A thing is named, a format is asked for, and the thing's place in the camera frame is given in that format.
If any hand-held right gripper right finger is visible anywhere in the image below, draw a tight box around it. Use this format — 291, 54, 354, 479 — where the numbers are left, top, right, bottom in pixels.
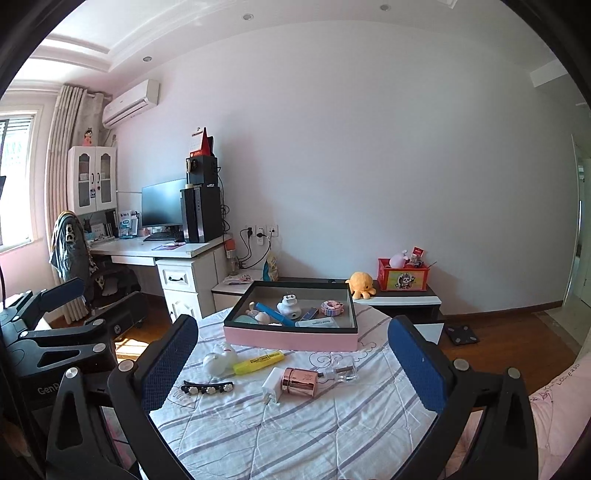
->
387, 315, 540, 480

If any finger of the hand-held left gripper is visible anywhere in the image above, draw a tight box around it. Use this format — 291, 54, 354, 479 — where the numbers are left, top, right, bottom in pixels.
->
16, 292, 149, 371
0, 277, 87, 334

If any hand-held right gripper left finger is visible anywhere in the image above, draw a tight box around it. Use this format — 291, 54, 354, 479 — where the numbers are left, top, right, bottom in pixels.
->
46, 314, 199, 480

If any black beaded hair clip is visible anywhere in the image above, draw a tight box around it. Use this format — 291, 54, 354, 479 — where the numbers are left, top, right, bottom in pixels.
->
183, 381, 234, 396

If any yellow highlighter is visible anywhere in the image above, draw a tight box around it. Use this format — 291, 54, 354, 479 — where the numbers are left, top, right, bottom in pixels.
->
232, 351, 284, 376

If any blue and white case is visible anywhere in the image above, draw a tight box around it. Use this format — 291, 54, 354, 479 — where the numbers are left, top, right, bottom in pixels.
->
295, 316, 340, 329

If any blue tube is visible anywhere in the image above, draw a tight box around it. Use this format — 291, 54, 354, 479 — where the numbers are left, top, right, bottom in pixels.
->
257, 302, 296, 327

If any pink storage box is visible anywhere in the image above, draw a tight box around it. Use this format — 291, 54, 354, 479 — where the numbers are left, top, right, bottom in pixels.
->
223, 281, 360, 352

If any white toy camera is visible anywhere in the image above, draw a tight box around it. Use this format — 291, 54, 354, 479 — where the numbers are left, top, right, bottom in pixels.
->
277, 294, 301, 321

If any grey printed jacket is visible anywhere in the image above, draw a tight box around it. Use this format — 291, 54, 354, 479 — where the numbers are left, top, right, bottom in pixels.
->
50, 210, 100, 289

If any white bunny toy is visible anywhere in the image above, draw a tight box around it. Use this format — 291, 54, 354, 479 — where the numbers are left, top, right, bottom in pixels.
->
203, 348, 237, 377

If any black office chair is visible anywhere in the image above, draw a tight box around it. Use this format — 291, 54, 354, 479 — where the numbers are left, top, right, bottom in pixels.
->
50, 210, 148, 333

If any black bathroom scale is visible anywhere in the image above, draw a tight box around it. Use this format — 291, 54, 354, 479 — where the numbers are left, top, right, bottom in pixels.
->
444, 324, 481, 346

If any black and white low cabinet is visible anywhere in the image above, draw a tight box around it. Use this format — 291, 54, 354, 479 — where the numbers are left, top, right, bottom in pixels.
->
211, 277, 445, 346

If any clear glass perfume bottle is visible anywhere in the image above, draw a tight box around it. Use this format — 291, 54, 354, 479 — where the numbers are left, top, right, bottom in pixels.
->
318, 353, 358, 384

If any red storage crate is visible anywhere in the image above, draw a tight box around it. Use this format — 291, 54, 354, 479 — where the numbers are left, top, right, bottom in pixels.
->
377, 257, 430, 292

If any white desk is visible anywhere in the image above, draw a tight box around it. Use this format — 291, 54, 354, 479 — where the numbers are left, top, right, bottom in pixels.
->
88, 233, 232, 324

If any orange octopus plush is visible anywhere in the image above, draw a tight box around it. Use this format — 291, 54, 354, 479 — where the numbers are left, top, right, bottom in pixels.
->
345, 271, 378, 300

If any white charger plug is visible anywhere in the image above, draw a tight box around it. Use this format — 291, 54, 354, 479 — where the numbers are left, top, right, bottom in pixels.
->
262, 367, 287, 404

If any rose gold metallic bottle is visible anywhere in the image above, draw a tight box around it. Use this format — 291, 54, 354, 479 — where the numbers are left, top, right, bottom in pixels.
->
281, 368, 319, 398

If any window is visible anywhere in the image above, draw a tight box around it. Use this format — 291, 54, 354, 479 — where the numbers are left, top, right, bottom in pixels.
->
0, 111, 38, 250

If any white striped tablecloth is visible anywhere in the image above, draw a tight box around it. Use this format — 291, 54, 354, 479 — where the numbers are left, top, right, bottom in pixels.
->
150, 305, 444, 480

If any black computer monitor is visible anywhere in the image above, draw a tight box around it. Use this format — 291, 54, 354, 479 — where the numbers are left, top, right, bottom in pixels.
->
141, 179, 188, 234

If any white glass-door cabinet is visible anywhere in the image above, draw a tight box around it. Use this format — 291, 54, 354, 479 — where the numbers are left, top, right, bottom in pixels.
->
67, 145, 117, 215

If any pink quilt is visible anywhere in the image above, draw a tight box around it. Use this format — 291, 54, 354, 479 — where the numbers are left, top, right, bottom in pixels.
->
443, 360, 591, 480

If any black computer tower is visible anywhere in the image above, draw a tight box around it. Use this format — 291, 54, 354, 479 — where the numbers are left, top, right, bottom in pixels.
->
180, 186, 223, 244

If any beige curtain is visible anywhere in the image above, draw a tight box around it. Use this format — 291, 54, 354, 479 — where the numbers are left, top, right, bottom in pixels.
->
46, 84, 109, 324

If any black speaker box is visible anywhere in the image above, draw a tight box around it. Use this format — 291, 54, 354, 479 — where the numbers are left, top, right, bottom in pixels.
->
185, 155, 219, 186

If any white air conditioner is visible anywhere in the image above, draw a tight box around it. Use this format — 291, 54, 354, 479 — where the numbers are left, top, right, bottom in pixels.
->
102, 79, 160, 128

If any white door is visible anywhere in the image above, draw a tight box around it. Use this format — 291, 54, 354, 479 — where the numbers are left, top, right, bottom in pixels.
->
562, 134, 585, 308

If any red desk calendar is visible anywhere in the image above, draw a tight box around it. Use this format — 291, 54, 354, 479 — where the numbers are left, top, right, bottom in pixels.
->
190, 127, 215, 158

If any black power cable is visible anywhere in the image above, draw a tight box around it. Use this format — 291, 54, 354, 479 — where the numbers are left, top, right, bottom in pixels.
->
238, 228, 259, 271

